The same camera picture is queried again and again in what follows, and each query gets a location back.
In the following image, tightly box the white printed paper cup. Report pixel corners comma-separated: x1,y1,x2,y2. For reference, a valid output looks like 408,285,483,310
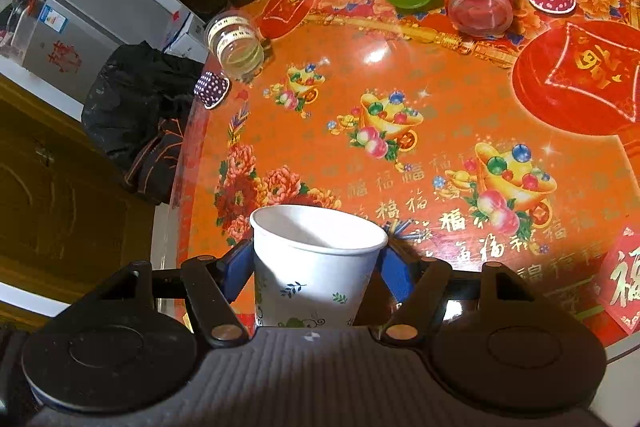
250,205,388,329

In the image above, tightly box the black jacket on chair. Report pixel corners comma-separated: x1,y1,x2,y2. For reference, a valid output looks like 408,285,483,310
81,41,203,205

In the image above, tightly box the purple dotted cupcake liner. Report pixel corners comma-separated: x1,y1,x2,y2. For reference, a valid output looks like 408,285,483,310
193,70,231,110

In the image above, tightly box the yellow-banded glass jar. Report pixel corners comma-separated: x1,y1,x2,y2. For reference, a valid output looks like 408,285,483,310
204,10,265,83

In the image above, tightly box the silver refrigerator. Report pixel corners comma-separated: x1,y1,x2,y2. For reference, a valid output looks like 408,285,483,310
22,0,172,103

